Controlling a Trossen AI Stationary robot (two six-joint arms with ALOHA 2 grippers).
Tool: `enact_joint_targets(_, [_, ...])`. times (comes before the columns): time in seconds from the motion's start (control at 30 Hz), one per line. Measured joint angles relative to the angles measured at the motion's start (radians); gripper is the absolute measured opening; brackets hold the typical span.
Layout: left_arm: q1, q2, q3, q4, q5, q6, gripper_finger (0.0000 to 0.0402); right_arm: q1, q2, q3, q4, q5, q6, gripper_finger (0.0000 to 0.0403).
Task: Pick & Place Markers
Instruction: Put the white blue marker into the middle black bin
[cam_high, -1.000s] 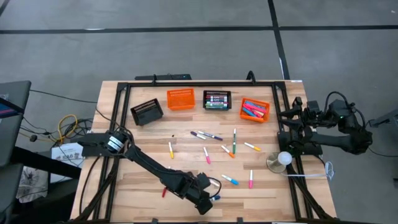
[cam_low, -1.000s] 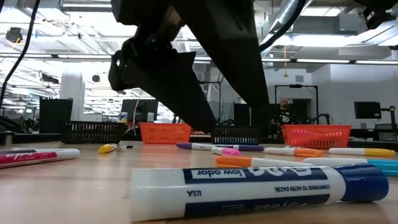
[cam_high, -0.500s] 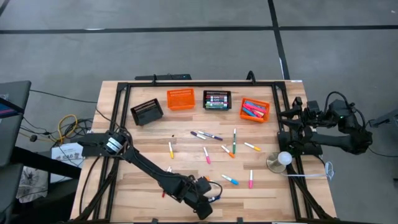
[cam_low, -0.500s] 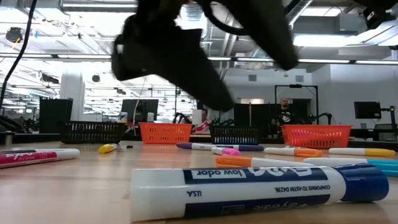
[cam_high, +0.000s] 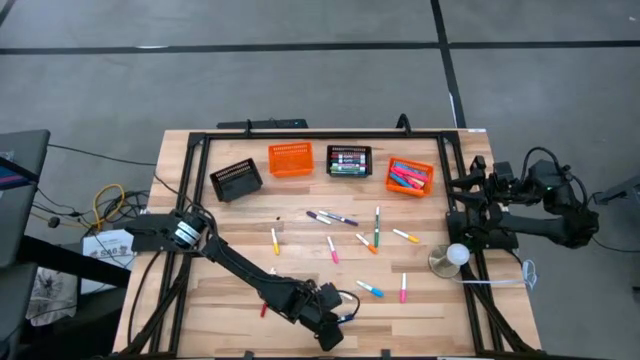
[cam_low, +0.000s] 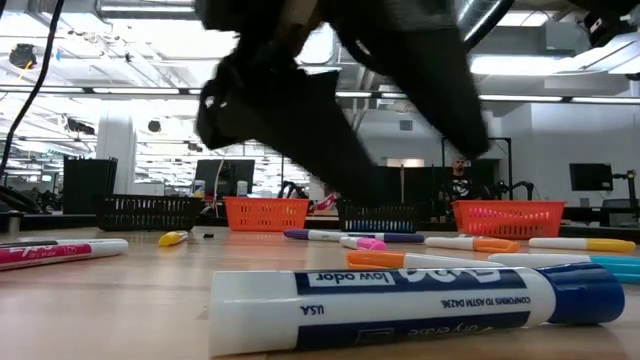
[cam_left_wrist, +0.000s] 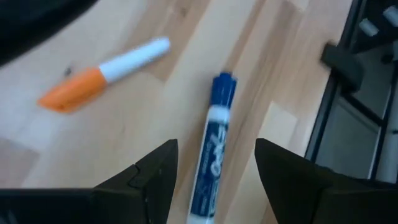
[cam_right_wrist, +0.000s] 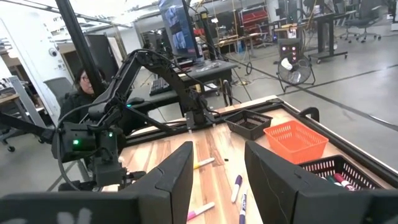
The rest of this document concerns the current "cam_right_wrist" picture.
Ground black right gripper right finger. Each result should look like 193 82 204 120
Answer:
244 141 355 224

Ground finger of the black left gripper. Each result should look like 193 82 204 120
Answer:
126 170 147 184

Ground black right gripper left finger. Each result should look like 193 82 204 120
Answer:
123 141 194 224

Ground dark green whiteboard marker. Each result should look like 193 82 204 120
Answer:
325 174 343 188

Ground red cap whiteboard marker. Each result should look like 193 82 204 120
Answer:
333 172 358 191

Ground pink cap white marker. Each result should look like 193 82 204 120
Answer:
186 201 216 222

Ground thin dark blue marker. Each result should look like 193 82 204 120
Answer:
238 193 248 224

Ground purple cap white marker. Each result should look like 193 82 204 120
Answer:
230 174 244 203

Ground yellow cap white marker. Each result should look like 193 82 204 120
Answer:
193 157 216 170

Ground orange plastic basket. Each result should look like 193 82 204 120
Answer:
263 120 330 165

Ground black plastic basket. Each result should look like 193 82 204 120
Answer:
298 154 385 191
223 109 274 141

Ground person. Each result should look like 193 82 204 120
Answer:
58 67 108 125

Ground black computer mouse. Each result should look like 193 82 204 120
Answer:
126 96 146 106

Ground black keyboard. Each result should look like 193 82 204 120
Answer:
149 77 172 96

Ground light grey office chair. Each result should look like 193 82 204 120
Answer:
42 77 77 108

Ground black floor fan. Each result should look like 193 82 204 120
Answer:
276 53 317 93

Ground black partition panel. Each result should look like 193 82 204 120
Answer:
85 33 124 82

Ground computer tower pink lights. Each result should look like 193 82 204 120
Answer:
277 37 302 63

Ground computer monitor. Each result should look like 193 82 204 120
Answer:
157 0 201 62

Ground black rolling table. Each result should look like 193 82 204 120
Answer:
303 11 358 65

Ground red storage rack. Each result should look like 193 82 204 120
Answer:
241 6 270 35

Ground black office chair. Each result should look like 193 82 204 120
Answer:
338 0 383 43

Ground black arch handle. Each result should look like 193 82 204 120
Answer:
298 106 321 124

